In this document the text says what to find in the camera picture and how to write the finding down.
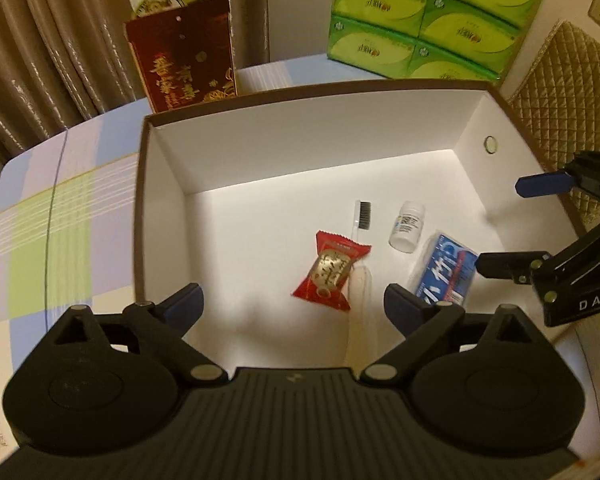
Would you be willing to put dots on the red snack packet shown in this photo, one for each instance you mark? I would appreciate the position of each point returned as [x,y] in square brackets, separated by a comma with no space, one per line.
[335,257]

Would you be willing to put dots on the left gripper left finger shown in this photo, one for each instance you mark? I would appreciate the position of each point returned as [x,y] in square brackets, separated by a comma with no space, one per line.
[160,330]

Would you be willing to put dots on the quilted gold chair cushion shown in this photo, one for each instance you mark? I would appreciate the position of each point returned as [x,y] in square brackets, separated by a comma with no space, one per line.
[559,99]

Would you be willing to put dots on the white pill bottle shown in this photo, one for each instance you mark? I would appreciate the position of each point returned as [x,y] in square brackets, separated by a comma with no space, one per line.
[407,227]

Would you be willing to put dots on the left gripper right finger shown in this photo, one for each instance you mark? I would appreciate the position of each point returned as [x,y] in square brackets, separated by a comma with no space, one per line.
[429,331]

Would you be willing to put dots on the toothbrush with black bristles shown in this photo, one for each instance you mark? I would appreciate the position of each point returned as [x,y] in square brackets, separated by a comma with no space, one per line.
[361,220]

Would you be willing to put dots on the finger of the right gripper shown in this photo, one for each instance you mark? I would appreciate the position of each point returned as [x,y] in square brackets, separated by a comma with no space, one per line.
[550,183]
[512,266]

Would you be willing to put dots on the checked tablecloth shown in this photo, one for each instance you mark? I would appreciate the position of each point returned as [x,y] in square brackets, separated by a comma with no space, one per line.
[72,232]

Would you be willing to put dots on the brown curtain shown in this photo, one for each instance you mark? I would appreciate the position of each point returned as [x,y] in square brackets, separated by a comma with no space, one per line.
[66,61]

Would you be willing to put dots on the blue toothpaste box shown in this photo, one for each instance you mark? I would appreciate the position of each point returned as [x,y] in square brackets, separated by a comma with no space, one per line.
[444,271]

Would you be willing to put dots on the green tissue pack stack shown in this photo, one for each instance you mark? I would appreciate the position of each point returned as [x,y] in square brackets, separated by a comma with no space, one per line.
[428,39]

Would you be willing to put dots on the brown cardboard box white inside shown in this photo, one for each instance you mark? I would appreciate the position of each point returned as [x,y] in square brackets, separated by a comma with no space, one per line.
[458,147]

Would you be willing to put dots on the red gift bag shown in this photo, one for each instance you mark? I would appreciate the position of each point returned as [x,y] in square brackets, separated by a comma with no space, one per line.
[183,51]

